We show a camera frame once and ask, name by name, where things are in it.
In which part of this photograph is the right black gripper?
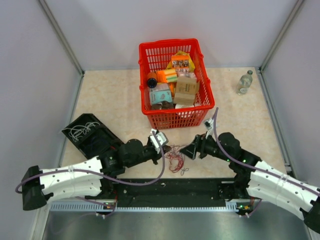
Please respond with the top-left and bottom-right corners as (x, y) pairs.
(179, 131), (232, 162)

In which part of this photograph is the red blue wire bundle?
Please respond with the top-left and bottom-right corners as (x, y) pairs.
(163, 143), (190, 176)

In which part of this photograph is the black divided tray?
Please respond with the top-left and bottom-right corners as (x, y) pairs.
(61, 113), (124, 159)

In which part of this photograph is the white wire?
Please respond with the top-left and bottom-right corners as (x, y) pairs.
(67, 121), (100, 143)

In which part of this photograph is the red plastic basket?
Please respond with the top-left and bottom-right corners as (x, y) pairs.
(138, 38), (216, 131)

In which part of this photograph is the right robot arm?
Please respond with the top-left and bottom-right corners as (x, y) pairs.
(180, 132), (320, 233)

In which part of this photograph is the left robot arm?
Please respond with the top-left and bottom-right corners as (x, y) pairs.
(16, 136), (171, 211)

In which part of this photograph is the brown wrapped package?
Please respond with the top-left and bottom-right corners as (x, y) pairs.
(151, 100), (174, 111)

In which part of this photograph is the teal tissue box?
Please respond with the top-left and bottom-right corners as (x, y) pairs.
(149, 83), (173, 105)

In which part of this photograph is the brown cardboard box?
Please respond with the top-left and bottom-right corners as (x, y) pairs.
(173, 76), (200, 106)

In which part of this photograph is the orange black bottle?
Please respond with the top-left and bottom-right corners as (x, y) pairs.
(146, 72), (158, 89)

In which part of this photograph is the striped sponge pack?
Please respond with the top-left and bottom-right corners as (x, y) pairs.
(156, 69), (178, 83)

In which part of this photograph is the pink white packet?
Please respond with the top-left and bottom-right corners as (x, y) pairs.
(175, 68), (197, 79)

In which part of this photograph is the yellow bag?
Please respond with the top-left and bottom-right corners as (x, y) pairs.
(166, 51), (196, 72)

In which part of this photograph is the orange snack box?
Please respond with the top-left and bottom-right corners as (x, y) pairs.
(171, 55), (190, 69)

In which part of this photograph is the clear glass bottle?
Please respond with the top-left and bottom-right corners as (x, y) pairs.
(236, 70), (253, 95)

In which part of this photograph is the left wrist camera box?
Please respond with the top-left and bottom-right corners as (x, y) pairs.
(149, 128), (169, 154)

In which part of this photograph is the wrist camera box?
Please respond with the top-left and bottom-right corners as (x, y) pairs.
(149, 128), (169, 154)
(203, 116), (216, 139)

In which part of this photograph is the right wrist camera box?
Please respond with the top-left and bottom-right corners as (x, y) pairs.
(203, 116), (216, 139)

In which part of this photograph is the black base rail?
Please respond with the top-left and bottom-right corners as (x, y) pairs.
(95, 178), (251, 208)

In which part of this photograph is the blue wire in tray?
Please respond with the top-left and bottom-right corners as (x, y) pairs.
(87, 138), (108, 151)

